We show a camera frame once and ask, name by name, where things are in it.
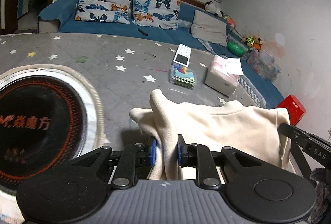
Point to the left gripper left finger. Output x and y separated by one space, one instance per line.
129 160

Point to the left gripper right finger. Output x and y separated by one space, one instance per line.
199 157

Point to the cream sweatshirt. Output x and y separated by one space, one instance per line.
250 129

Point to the red plastic stool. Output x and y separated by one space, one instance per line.
294 107

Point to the white tissue box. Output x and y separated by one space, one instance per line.
223 74

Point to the grey star tablecloth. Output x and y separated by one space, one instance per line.
115 74

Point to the black induction cooktop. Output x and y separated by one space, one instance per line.
42 126

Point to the clear storage box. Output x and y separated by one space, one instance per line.
264 64

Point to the yellow orange toy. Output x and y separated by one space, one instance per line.
253 41

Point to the grey cushion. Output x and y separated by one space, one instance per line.
208 28

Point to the right butterfly pillow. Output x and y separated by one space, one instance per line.
162 14

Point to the butterfly pillow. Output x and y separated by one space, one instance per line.
103 11
162 14

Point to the black white plush toy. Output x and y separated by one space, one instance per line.
210 7

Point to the left butterfly pillow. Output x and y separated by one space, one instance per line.
103 11

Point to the blue corner sofa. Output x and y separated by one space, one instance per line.
61 13

